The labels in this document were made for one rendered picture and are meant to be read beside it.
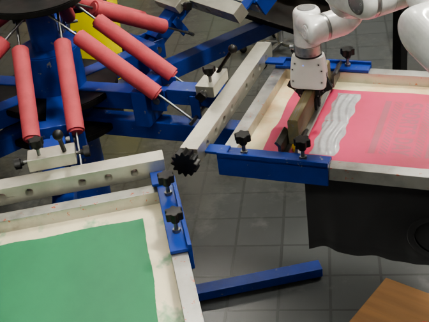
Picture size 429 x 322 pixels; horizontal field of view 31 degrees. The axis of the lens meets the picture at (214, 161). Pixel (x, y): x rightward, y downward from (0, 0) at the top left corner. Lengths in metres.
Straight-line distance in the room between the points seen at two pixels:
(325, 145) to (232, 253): 1.28
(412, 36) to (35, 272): 0.99
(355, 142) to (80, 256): 0.81
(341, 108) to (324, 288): 1.01
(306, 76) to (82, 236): 0.76
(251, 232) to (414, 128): 1.37
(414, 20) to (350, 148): 0.65
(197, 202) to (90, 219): 1.72
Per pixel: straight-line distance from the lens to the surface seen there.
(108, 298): 1.74
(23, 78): 2.29
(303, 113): 2.13
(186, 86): 2.36
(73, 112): 2.22
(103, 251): 1.87
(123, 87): 2.47
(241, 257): 3.31
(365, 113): 2.31
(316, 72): 2.18
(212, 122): 2.14
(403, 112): 2.31
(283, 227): 3.45
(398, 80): 2.46
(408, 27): 1.59
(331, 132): 2.21
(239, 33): 2.98
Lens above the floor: 2.07
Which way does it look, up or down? 32 degrees down
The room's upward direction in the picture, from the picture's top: 7 degrees counter-clockwise
